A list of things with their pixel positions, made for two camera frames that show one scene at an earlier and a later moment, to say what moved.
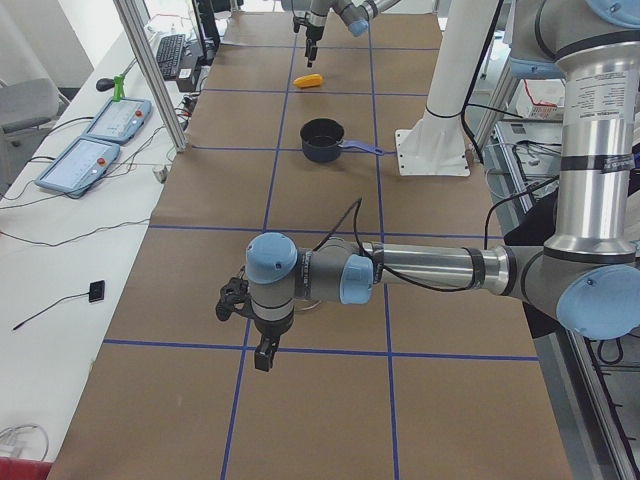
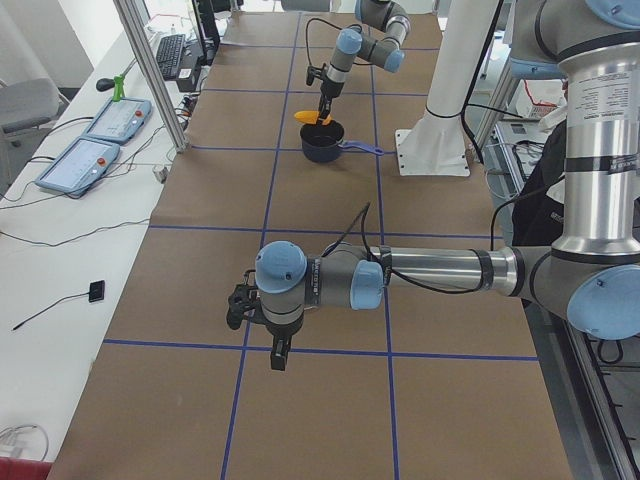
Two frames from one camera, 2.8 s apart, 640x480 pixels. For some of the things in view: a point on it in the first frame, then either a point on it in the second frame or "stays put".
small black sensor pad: [97, 291] stays put
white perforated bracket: [435, 146] stays put
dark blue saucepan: [322, 140] stays put
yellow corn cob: [310, 80] to [311, 116]
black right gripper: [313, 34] to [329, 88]
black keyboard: [169, 55] stays put
